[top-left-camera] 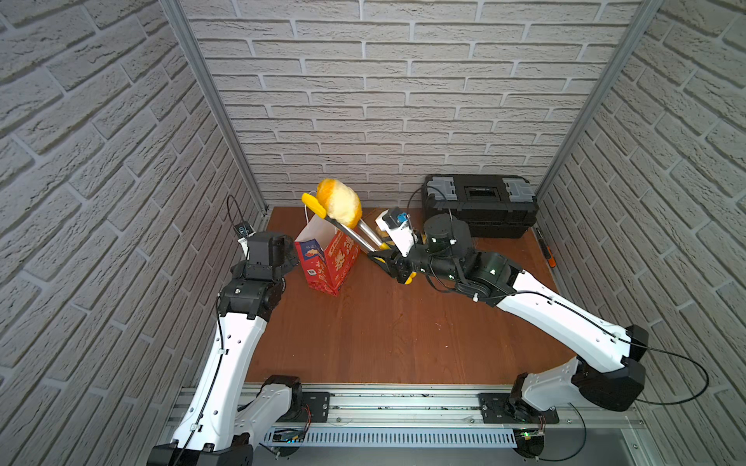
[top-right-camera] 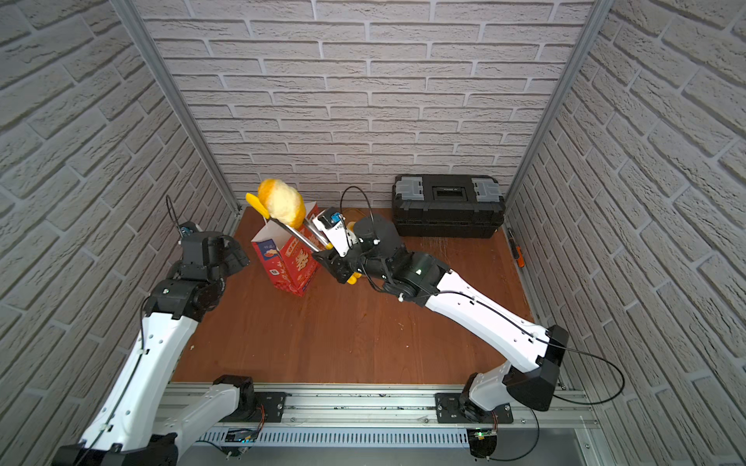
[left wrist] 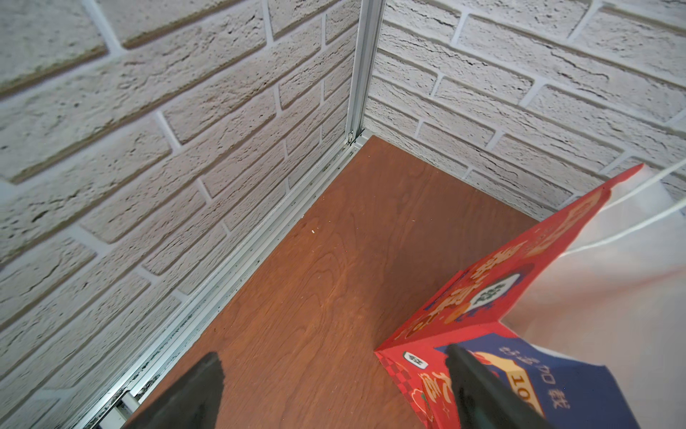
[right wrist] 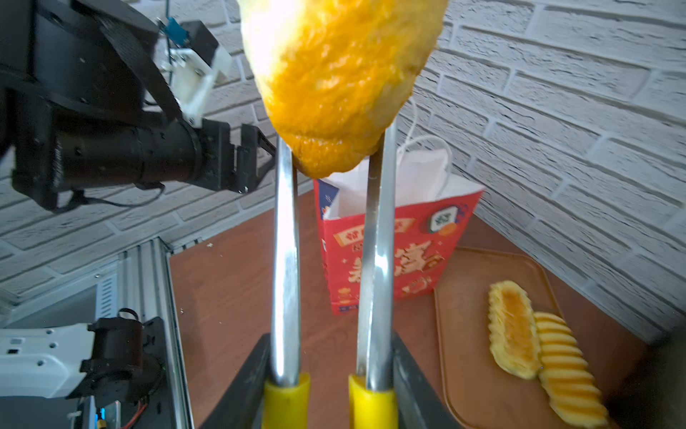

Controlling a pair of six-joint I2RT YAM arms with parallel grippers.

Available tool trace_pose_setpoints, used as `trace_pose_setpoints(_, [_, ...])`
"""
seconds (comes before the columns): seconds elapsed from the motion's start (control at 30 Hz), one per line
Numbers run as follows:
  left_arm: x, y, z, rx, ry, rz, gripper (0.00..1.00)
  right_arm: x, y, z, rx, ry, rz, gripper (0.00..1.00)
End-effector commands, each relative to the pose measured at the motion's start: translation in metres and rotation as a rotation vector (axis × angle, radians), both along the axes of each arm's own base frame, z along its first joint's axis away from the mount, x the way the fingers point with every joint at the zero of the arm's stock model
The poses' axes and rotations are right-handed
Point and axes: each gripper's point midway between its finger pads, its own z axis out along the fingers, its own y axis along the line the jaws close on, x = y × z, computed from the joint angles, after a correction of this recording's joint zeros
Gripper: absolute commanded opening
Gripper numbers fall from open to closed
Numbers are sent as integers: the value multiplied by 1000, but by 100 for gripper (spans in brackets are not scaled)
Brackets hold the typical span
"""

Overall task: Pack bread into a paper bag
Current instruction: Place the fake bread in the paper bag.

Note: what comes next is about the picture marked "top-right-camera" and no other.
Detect orange black utility knife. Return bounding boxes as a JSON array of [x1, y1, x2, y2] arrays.
[[506, 227, 525, 268]]

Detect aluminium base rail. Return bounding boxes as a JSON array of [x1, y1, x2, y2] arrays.
[[197, 383, 600, 449]]

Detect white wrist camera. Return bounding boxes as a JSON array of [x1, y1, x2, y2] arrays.
[[313, 208, 352, 257]]

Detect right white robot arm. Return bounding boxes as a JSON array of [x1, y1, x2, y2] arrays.
[[304, 208, 568, 421]]

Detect black plastic toolbox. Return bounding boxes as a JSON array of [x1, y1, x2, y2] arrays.
[[392, 174, 505, 239]]

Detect yellow metal tongs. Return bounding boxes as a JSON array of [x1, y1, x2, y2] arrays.
[[246, 192, 352, 258]]

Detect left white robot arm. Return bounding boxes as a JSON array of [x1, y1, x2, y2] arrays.
[[52, 221, 258, 465]]

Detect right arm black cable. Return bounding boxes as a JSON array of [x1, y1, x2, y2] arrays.
[[448, 290, 627, 407]]

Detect large oval golden bun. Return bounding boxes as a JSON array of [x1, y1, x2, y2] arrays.
[[258, 179, 306, 229]]

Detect red white paper bag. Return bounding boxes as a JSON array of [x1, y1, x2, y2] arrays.
[[252, 219, 321, 296]]

